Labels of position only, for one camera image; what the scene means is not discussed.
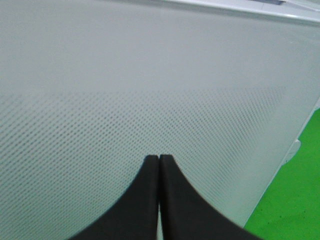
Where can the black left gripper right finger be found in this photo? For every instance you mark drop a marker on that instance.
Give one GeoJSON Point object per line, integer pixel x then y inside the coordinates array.
{"type": "Point", "coordinates": [185, 215]}

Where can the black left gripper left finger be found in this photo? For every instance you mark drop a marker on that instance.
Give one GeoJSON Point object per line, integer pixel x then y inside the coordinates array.
{"type": "Point", "coordinates": [134, 216]}

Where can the white microwave door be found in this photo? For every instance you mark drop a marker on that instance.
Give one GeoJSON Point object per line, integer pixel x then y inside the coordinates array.
{"type": "Point", "coordinates": [89, 88]}

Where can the green table mat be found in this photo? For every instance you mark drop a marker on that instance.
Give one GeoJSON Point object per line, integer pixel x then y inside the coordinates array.
{"type": "Point", "coordinates": [290, 207]}

